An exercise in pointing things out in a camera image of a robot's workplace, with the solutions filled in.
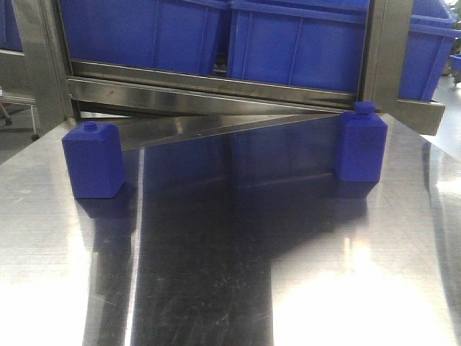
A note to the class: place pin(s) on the blue bottle-shaped part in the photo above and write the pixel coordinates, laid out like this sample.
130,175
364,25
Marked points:
94,159
361,144

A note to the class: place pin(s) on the stainless steel shelf rack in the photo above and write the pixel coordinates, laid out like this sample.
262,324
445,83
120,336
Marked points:
64,88

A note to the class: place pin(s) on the blue plastic bin left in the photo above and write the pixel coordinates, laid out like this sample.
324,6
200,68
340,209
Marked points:
180,36

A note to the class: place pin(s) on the blue plastic bin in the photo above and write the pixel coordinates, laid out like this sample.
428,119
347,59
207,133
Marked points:
313,44
180,36
431,36

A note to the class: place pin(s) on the blue plastic bin middle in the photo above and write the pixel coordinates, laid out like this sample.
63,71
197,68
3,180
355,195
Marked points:
313,44

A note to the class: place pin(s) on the blue plastic bin right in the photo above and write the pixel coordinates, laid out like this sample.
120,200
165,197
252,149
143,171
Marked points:
431,36

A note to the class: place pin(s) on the small blue bin far right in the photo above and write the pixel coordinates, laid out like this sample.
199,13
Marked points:
455,63

